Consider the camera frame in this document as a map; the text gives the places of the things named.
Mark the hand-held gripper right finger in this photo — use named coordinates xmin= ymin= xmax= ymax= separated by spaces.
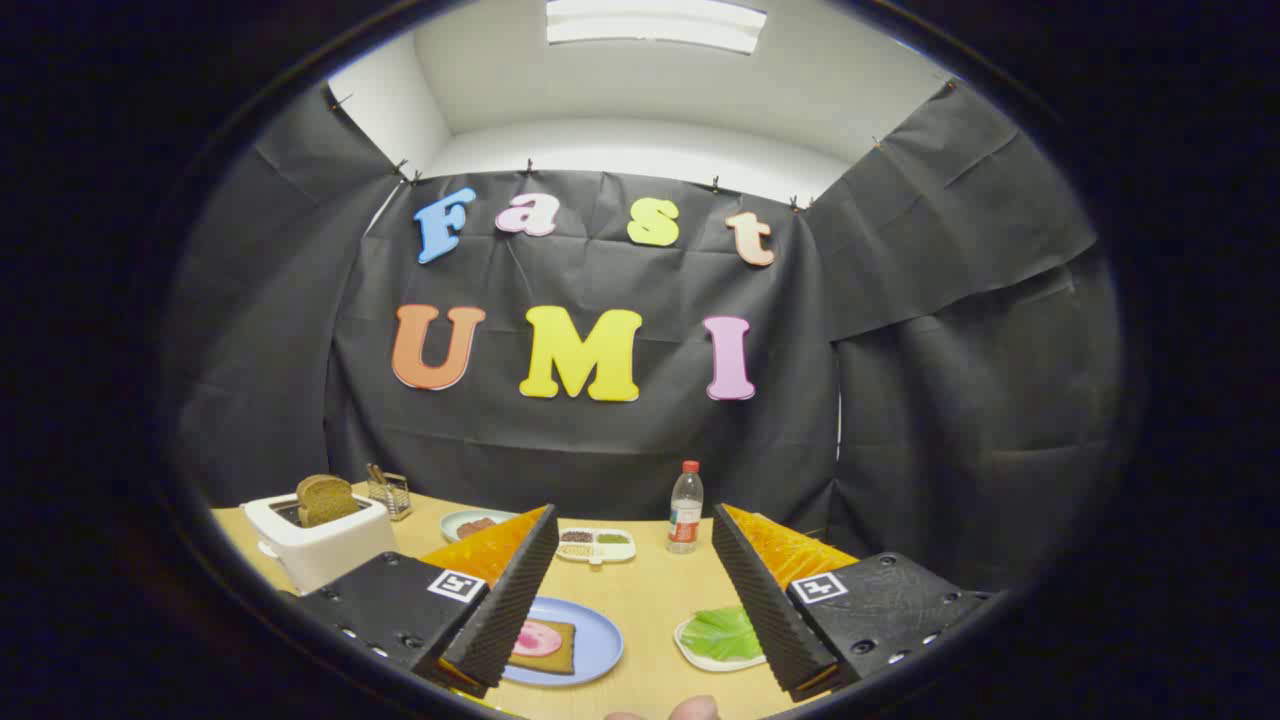
xmin=711 ymin=503 xmax=991 ymax=703

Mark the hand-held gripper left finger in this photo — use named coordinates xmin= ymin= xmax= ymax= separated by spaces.
xmin=297 ymin=504 xmax=560 ymax=699

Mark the green lettuce leaf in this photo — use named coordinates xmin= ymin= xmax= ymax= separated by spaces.
xmin=680 ymin=606 xmax=763 ymax=663

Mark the brown bread slice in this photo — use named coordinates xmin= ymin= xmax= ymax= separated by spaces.
xmin=296 ymin=474 xmax=361 ymax=529

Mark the pink ham slice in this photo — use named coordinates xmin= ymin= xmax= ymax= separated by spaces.
xmin=512 ymin=620 xmax=564 ymax=658

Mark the toasted bread slice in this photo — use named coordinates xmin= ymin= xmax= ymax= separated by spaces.
xmin=510 ymin=618 xmax=578 ymax=676

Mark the white rectangular dish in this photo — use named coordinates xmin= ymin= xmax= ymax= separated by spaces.
xmin=674 ymin=607 xmax=769 ymax=673

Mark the white divided seasoning dish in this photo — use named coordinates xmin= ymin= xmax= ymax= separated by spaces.
xmin=556 ymin=527 xmax=637 ymax=567

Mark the round blue plate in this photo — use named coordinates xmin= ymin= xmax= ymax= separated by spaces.
xmin=503 ymin=597 xmax=625 ymax=688

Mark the small pale green plate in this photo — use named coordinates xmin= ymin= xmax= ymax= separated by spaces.
xmin=441 ymin=509 xmax=521 ymax=544

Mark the clear red-capped water bottle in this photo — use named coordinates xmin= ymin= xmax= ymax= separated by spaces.
xmin=667 ymin=461 xmax=705 ymax=555

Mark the black backdrop cloth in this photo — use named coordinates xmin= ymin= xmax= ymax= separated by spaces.
xmin=165 ymin=80 xmax=1126 ymax=591

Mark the white toaster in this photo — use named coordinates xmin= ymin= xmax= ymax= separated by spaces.
xmin=243 ymin=492 xmax=398 ymax=596

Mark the ceiling light panel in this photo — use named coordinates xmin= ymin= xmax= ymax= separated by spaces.
xmin=546 ymin=0 xmax=768 ymax=55

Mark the small wire basket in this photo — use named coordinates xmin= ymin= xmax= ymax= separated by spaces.
xmin=366 ymin=463 xmax=413 ymax=522

